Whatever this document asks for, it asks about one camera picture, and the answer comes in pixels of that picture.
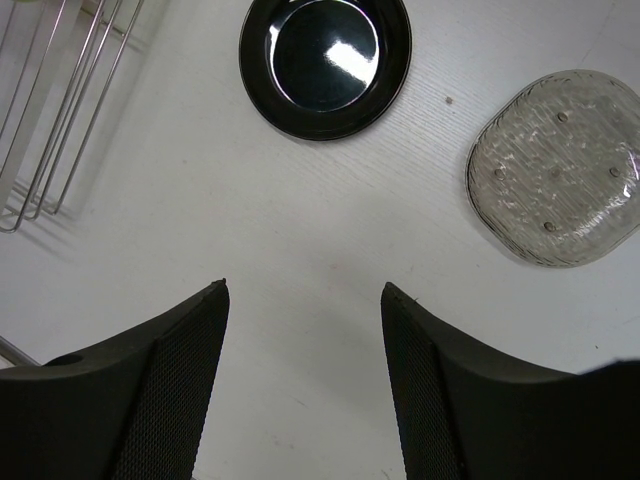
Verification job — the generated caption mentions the front aluminium rail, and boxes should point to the front aluminium rail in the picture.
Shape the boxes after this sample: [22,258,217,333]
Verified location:
[0,337,39,366]

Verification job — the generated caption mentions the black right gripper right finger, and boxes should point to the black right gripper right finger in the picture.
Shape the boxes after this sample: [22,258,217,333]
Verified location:
[381,284,639,479]

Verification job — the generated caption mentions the chrome wire dish rack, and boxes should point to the chrome wire dish rack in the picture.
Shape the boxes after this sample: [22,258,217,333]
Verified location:
[1,1,166,234]

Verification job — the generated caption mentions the black plastic plate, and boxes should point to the black plastic plate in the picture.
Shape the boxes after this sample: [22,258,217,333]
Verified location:
[239,1,412,141]

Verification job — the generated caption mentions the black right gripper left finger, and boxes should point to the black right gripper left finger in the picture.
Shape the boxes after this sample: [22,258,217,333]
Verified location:
[1,280,230,479]

